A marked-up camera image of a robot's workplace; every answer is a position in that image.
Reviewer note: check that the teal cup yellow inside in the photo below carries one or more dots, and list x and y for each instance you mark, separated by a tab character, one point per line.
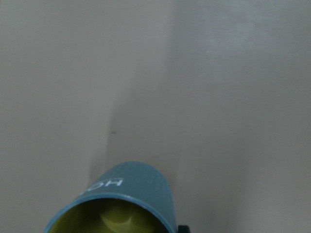
131	197

